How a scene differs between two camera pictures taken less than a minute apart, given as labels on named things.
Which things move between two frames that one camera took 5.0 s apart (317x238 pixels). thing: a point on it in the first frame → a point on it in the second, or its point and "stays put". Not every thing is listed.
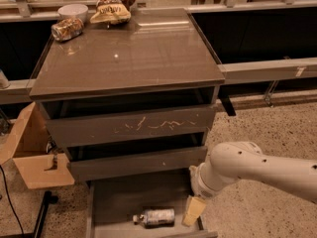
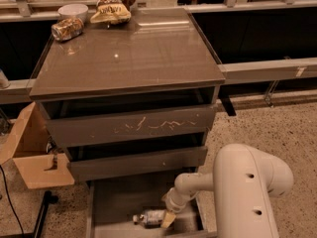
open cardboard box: (24, 145) stays put
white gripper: (200, 186) → (171, 201)
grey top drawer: (112, 119) stays put
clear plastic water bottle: (156, 218) stays put
